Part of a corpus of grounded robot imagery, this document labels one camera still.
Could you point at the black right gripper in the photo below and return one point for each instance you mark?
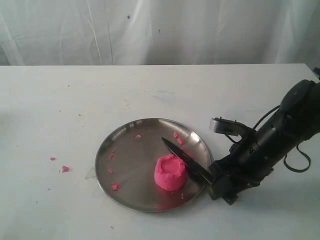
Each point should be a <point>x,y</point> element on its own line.
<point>243,168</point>

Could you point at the black knife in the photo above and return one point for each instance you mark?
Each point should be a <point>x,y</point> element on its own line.
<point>188,161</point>

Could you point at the pink dough lump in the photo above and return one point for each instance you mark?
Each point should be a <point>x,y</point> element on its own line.
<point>170,173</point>

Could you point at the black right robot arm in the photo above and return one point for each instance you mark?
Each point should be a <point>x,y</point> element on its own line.
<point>295,120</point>

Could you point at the pink crumbs beside knife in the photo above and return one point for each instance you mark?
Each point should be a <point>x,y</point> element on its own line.
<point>176,136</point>

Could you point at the round steel plate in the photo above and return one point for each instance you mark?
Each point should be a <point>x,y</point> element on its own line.
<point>131,162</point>

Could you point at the pink crumb on plate bottom-left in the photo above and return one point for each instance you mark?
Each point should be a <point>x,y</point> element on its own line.
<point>115,186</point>

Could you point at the pink crumb on table larger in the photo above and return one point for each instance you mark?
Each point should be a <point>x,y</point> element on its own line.
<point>65,169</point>

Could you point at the white backdrop sheet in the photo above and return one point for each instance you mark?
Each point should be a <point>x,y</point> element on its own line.
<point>159,32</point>

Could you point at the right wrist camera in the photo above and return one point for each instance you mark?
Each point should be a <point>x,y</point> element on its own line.
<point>229,128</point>

